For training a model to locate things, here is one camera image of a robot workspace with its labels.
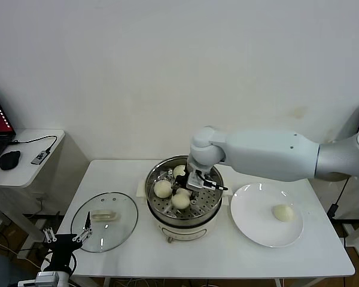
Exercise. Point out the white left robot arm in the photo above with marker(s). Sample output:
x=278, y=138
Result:
x=49, y=278

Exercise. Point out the grey usb hub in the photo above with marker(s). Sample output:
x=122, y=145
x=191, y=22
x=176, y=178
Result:
x=39, y=158

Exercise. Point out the white steamed baozi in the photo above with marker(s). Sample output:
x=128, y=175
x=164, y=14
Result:
x=162, y=189
x=283, y=213
x=178, y=171
x=180, y=201

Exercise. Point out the round glass pot lid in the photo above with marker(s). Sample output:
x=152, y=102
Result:
x=122, y=209

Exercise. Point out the cream electric cooker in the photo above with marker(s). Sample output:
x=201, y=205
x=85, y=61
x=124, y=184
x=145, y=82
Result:
x=182, y=233

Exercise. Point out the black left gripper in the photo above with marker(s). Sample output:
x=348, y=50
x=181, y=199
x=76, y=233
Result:
x=63, y=246

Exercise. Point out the white round plate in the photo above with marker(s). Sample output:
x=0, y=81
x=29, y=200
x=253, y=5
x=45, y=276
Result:
x=251, y=215

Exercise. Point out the black computer mouse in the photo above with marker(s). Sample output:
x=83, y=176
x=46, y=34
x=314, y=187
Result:
x=9, y=160

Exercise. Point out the stainless steel steamer basket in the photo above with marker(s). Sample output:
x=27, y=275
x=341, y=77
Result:
x=212, y=200

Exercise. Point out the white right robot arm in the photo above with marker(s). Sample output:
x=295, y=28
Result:
x=272, y=152

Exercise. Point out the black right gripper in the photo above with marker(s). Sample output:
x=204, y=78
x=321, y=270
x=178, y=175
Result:
x=197, y=172

